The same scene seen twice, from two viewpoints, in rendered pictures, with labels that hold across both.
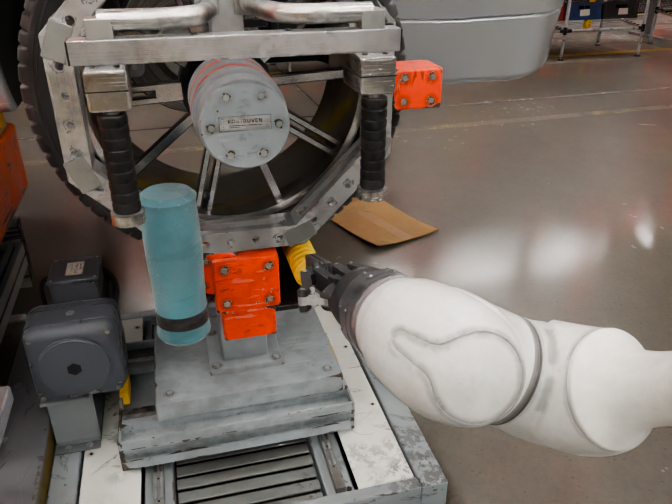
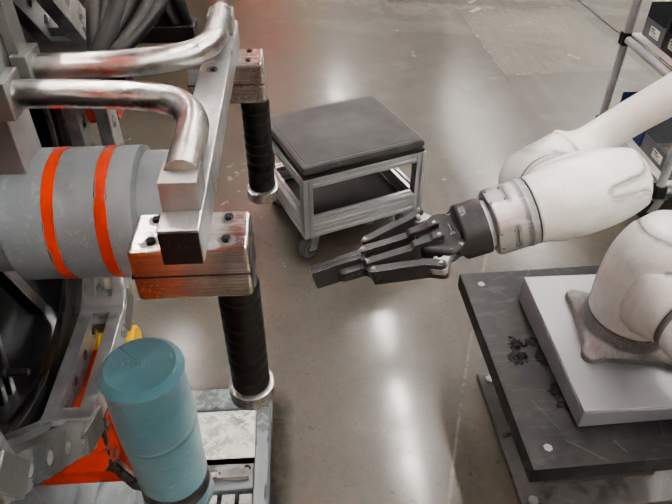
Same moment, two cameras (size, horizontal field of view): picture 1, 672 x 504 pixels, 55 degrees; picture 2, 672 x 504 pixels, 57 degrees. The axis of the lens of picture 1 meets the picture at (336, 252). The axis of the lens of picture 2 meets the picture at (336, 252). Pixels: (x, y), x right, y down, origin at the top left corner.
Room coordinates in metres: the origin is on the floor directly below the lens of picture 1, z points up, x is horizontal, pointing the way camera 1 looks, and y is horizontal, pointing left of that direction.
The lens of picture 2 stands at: (0.63, 0.63, 1.24)
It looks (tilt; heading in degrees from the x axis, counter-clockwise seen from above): 40 degrees down; 281
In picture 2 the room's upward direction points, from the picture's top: straight up
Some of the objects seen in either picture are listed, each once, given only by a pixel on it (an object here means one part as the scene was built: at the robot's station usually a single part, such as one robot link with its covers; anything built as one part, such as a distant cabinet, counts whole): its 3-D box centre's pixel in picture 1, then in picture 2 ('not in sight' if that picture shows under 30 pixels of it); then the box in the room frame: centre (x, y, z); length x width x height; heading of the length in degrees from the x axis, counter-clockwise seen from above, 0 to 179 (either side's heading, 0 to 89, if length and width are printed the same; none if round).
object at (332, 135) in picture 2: not in sight; (340, 174); (0.94, -1.03, 0.17); 0.43 x 0.36 x 0.34; 36
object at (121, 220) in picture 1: (120, 166); (245, 337); (0.78, 0.28, 0.83); 0.04 x 0.04 x 0.16
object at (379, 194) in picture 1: (373, 145); (258, 146); (0.87, -0.05, 0.83); 0.04 x 0.04 x 0.16
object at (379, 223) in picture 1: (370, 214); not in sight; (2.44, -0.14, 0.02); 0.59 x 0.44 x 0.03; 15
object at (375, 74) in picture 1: (368, 68); (227, 75); (0.89, -0.04, 0.93); 0.09 x 0.05 x 0.05; 15
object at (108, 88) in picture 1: (108, 82); (195, 253); (0.81, 0.28, 0.93); 0.09 x 0.05 x 0.05; 15
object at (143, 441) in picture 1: (232, 383); not in sight; (1.21, 0.25, 0.13); 0.50 x 0.36 x 0.10; 105
